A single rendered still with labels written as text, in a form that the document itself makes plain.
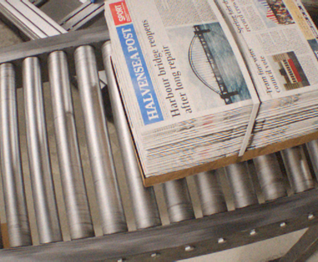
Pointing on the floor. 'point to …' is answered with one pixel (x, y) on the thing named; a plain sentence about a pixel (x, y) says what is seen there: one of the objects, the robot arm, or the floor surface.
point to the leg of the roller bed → (309, 242)
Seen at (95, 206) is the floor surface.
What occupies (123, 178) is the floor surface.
